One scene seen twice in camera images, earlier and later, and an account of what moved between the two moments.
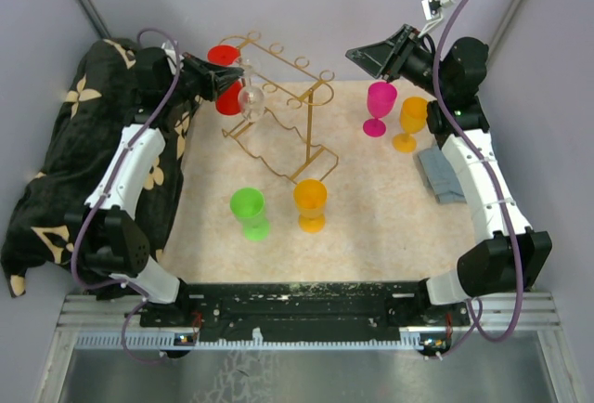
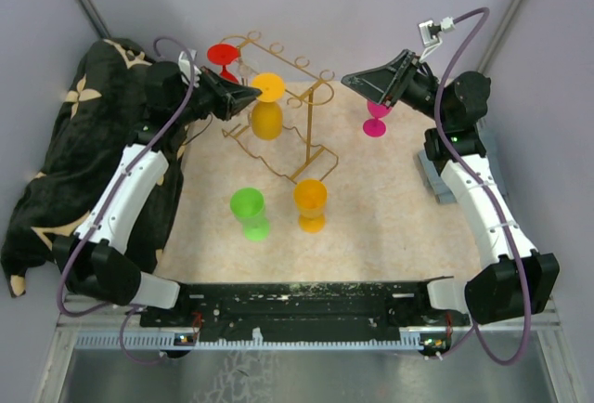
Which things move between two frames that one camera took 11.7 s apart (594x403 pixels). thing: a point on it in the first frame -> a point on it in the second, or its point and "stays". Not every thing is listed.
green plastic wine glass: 247,205 stays
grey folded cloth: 441,176 stays
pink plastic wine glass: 380,99 stays
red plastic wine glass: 227,98 stays
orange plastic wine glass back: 413,113 -> 267,114
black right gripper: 374,58 -> 381,84
